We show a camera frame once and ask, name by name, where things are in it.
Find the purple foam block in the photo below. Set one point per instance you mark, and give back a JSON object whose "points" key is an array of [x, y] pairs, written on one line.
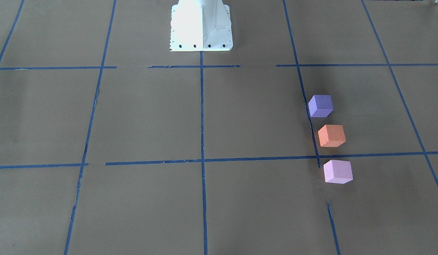
{"points": [[320, 106]]}

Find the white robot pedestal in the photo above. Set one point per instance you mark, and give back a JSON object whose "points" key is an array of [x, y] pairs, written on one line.
{"points": [[200, 25]]}

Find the pink foam block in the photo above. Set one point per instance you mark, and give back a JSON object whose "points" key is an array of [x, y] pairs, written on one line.
{"points": [[337, 171]]}

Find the orange foam block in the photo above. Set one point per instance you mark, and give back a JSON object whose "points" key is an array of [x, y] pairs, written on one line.
{"points": [[331, 136]]}

